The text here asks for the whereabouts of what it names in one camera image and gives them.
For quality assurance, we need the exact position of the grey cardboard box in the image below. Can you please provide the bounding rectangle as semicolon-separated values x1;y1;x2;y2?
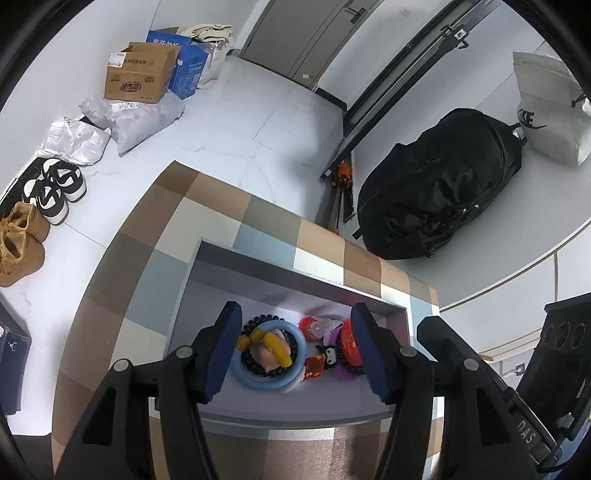
168;237;411;425

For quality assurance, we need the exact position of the black bead bracelet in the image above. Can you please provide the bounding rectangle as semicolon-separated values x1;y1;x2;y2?
238;314;301;377

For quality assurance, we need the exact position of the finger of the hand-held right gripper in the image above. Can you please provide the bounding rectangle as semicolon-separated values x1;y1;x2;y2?
416;315;514;408

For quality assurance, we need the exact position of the grey door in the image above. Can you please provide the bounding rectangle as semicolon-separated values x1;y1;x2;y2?
240;0;384;88

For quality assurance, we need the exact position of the blue cardboard box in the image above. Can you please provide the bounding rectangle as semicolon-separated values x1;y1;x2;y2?
147;27;211;100

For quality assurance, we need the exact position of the red white frilly ornament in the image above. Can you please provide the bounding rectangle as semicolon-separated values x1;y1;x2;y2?
298;315;345;344

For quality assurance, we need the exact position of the cream cloth bag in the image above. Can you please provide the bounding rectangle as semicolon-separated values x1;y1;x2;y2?
181;23;234;44

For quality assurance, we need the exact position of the silver plastic bag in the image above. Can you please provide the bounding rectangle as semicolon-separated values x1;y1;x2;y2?
39;116;112;166

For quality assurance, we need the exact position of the black white sneaker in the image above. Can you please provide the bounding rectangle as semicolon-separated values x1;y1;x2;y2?
23;178;70;226
41;158;85;203

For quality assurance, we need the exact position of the grey plastic mailer bag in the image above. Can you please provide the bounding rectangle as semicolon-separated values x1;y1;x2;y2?
111;90;186;155

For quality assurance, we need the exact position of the yellow bead bracelet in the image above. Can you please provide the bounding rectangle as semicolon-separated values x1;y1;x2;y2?
237;333;293;367

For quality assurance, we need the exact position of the brown suede boot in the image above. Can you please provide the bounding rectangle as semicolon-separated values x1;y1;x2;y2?
0;228;46;288
0;202;51;243

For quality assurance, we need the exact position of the light blue ring bracelet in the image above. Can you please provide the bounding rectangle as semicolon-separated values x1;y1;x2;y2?
229;322;306;394

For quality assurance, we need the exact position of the red charm with black figure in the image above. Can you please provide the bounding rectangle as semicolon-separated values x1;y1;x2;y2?
302;344;342;381

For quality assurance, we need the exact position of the black backpack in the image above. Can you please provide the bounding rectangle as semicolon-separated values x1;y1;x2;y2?
356;107;527;260

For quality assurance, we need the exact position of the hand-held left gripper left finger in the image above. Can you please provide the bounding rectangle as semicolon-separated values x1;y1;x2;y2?
54;301;244;480

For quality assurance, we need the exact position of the white drawstring bag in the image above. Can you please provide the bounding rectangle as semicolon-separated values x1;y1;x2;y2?
512;52;591;166

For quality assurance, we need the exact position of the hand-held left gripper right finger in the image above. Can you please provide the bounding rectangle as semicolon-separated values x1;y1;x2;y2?
350;302;541;480

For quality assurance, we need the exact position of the brown cardboard box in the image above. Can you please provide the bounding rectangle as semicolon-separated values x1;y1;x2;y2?
104;41;181;104

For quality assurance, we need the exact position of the white plastic mailer bag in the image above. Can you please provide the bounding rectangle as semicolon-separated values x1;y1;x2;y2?
79;95;121;132

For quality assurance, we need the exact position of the dark blue shoe box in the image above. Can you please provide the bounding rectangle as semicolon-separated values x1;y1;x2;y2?
0;300;32;414

